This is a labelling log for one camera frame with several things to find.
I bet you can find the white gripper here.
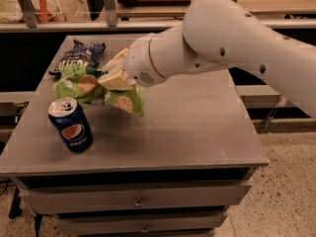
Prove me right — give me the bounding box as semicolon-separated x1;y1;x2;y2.
98;34;166;91

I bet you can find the green rice chip bag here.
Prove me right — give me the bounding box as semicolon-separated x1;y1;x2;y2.
52;64;144;117

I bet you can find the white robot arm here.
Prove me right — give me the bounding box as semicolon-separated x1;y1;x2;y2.
98;0;316;118

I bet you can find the blue Kettle chip bag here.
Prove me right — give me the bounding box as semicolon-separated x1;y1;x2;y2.
49;39;106;75

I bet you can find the blue Pepsi can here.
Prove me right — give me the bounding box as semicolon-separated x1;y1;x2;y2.
48;97;93;153

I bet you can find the orange white plastic bag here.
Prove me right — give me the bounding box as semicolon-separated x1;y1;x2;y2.
0;0;62;24

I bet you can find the grey drawer cabinet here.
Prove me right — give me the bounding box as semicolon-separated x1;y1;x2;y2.
0;32;271;237

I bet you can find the upper drawer with knob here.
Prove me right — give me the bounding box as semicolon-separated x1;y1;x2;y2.
21;181;252;214

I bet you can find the drawer with knob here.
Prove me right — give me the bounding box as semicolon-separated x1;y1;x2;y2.
55;210;227;236
21;181;252;214

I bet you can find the lower drawer with knob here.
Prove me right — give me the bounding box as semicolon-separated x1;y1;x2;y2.
55;210;227;236

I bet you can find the metal shelf rail frame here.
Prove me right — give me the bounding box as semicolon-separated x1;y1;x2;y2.
1;0;316;29

